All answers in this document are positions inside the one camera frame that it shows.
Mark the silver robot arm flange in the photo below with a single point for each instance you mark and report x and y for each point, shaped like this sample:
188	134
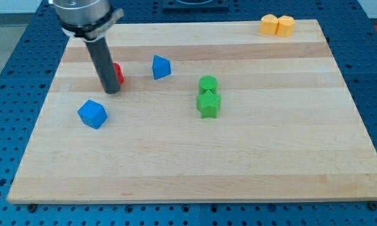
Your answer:
88	20

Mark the green star block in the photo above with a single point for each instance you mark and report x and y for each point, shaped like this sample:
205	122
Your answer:
208	104

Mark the wooden board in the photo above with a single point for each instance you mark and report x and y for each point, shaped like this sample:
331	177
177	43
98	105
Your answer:
287	129

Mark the green cylinder block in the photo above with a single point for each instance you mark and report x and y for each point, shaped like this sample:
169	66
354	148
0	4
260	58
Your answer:
208	83

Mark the blue pentagon block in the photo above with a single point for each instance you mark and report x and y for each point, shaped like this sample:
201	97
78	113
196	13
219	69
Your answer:
161	67

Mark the red block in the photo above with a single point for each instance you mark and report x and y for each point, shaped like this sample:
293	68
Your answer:
119	73

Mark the blue cube block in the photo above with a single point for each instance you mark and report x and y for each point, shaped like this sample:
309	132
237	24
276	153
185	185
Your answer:
93	114

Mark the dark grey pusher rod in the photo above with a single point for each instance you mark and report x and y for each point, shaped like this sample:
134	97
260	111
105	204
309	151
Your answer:
102	60

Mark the yellow heart block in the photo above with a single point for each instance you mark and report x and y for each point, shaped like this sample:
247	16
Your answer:
269	24

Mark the yellow hexagon block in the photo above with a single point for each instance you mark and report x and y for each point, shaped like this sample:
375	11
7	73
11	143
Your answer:
285	26

